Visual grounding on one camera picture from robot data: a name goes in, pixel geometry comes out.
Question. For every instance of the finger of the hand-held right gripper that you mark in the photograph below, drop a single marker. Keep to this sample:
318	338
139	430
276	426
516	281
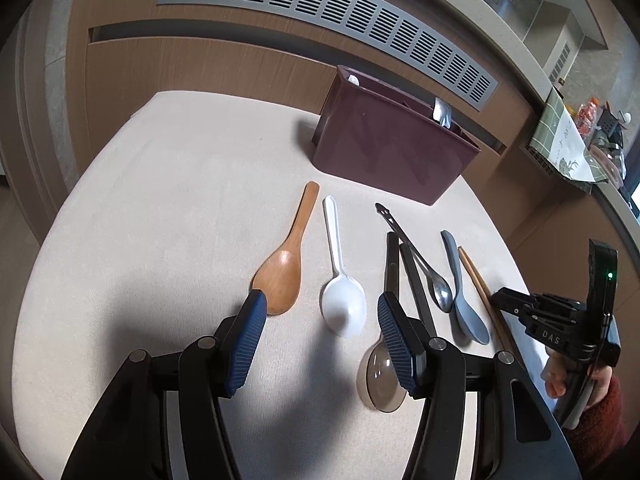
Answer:
520	297
507	306

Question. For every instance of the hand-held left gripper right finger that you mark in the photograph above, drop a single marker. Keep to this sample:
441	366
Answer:
395	340

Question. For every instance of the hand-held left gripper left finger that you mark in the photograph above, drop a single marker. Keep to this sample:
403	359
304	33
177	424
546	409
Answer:
247	345

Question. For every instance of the grey plastic spoon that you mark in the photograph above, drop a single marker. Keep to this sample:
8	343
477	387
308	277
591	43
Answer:
467	320

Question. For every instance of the black plastic utensil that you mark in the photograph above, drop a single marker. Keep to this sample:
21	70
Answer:
417	290

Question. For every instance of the white plastic spoon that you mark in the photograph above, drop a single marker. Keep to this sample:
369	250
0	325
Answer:
342	300

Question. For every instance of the wooden spoon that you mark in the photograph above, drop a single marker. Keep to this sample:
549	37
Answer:
280	275

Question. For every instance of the maroon plastic utensil holder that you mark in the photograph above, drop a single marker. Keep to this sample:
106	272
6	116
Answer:
390	155

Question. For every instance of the person's right forearm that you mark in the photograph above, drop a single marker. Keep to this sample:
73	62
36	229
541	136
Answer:
600	435

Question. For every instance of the person's right hand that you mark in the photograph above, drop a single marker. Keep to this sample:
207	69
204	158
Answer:
552	380

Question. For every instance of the small cabinet vent grille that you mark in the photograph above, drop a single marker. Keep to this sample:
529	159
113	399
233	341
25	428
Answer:
540	157

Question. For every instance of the pink plate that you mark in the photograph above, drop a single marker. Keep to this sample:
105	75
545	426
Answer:
602	162

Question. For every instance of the white paper with drawing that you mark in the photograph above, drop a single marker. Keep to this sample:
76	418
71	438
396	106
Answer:
570	145

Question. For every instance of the green checkered cloth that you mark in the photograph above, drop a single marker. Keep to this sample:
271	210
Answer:
545	125

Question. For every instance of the black box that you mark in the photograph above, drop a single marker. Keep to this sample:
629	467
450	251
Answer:
612	127

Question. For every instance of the orange packets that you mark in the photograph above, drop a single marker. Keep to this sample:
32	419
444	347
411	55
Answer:
587	112

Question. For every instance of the silver metal utensil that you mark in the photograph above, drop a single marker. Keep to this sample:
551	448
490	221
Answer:
442	110

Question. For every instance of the small white spoon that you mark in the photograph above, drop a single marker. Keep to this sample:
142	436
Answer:
353	80

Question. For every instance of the grey vent grille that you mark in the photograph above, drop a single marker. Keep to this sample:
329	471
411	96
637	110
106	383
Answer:
310	0

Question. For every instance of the white wall vent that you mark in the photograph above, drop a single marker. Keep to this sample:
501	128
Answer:
560	57

